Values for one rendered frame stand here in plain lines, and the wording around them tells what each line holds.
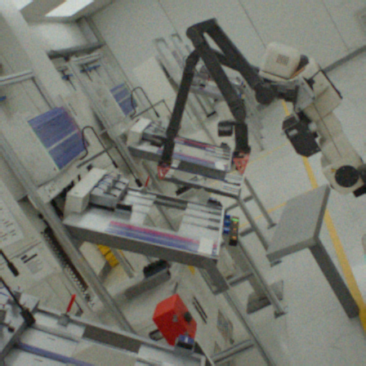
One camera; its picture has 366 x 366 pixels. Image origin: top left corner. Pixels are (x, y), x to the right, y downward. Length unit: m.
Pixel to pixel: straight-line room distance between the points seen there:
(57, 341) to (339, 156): 1.46
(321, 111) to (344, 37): 7.98
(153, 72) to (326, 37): 3.99
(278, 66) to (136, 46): 8.18
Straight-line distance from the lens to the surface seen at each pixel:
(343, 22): 10.53
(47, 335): 1.80
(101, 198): 2.87
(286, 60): 2.53
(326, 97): 2.58
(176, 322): 2.20
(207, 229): 2.86
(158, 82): 7.45
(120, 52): 10.68
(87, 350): 2.87
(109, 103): 4.03
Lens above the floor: 1.54
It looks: 11 degrees down
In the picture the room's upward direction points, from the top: 32 degrees counter-clockwise
